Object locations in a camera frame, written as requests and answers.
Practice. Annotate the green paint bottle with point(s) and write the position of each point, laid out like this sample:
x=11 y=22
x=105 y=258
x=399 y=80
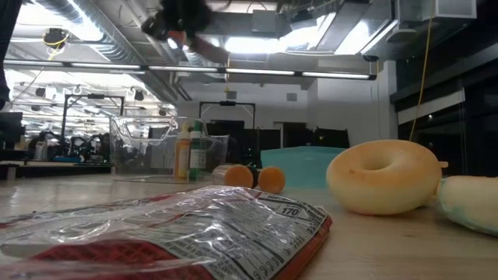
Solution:
x=197 y=155

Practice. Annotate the long ceiling light bar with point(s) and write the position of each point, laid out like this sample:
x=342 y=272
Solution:
x=257 y=72

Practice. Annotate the clear plastic container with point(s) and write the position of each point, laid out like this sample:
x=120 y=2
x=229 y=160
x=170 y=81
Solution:
x=136 y=155

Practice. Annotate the background workbench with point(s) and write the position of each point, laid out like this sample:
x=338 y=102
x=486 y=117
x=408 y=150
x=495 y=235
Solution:
x=58 y=165

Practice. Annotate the teal plastic tray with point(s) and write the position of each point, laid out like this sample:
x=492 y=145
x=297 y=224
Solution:
x=301 y=167

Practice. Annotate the black background monitors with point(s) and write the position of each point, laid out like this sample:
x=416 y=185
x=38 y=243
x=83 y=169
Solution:
x=332 y=138

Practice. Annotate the red snack package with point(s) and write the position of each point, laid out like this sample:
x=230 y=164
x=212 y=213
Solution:
x=194 y=233

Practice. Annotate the white ceiling vent unit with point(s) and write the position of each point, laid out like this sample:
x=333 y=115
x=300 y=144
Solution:
x=447 y=9

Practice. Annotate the black overhead gantry frame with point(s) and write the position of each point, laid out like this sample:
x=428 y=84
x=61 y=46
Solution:
x=93 y=96
x=227 y=103

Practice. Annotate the black ceiling dome camera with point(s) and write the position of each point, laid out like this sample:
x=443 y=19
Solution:
x=54 y=37

